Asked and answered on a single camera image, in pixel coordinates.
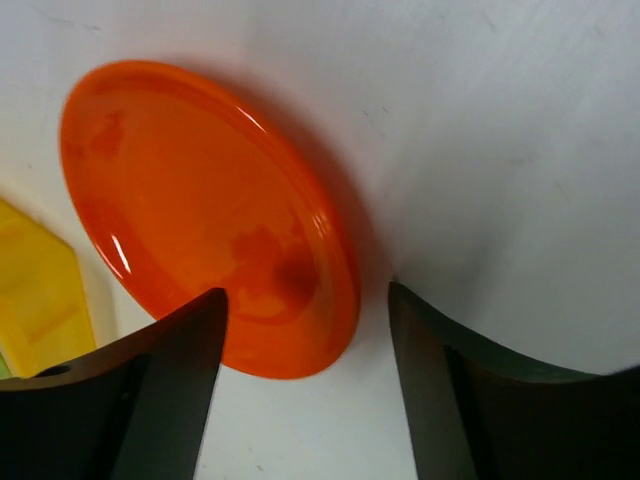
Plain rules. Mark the orange plate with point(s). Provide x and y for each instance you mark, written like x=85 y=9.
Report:
x=182 y=187

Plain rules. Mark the yellow plastic bin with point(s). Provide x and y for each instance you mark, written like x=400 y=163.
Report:
x=44 y=313

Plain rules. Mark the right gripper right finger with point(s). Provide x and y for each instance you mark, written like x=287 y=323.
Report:
x=477 y=409

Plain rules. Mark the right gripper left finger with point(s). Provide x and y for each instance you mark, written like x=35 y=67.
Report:
x=136 y=408

